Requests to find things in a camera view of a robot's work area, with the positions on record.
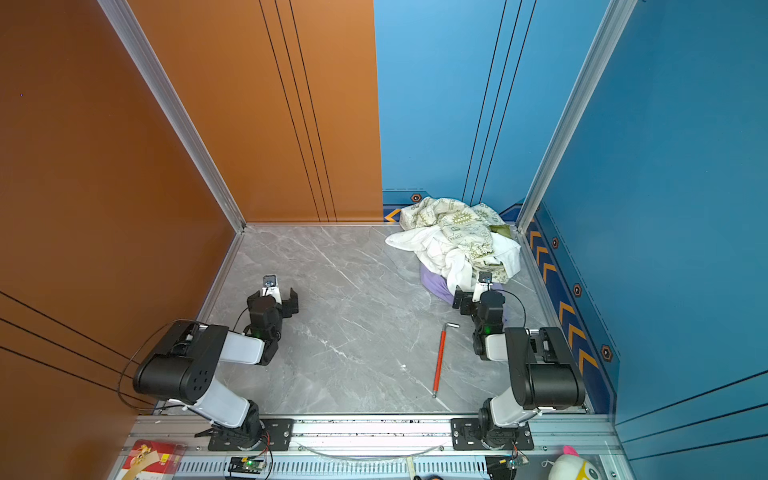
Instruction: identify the purple cloth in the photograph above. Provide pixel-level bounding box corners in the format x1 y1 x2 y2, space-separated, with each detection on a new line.
420 264 473 305

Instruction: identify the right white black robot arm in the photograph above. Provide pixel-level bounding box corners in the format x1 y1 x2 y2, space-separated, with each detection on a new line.
451 290 587 451

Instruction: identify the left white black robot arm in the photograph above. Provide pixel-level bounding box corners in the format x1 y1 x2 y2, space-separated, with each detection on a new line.
133 282 300 451

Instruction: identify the white cloth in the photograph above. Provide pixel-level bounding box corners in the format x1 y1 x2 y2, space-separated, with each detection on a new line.
386 226 522 293

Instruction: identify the green patterned cream cloth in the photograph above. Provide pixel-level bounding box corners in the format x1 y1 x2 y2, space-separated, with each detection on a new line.
399 197 520 271

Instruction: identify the small right circuit board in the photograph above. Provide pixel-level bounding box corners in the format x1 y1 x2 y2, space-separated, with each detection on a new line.
499 452 529 471

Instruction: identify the green circuit board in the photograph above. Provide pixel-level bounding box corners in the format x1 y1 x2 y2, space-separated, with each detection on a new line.
227 456 268 479

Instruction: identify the white plush toy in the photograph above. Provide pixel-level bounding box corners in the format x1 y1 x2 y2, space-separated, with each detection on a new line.
541 445 605 480

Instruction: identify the red cardboard box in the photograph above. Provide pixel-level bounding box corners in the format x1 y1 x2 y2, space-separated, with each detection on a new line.
116 440 186 480

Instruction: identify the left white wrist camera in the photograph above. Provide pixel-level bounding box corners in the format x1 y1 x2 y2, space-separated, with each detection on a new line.
261 274 282 304

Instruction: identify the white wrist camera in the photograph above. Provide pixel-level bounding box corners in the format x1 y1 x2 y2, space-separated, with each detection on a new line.
261 274 282 304
472 271 493 303

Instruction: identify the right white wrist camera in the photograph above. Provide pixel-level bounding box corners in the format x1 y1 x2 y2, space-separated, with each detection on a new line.
472 271 493 303

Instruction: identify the red handled hex wrench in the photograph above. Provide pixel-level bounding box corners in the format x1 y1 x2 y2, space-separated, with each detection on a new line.
432 322 461 398

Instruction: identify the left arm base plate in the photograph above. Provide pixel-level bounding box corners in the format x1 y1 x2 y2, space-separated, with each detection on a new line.
207 418 295 453

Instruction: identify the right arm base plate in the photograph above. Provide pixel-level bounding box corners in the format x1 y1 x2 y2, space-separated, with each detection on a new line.
450 417 535 451

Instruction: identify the aluminium front rail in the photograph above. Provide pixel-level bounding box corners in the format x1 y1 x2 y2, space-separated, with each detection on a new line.
108 414 633 479

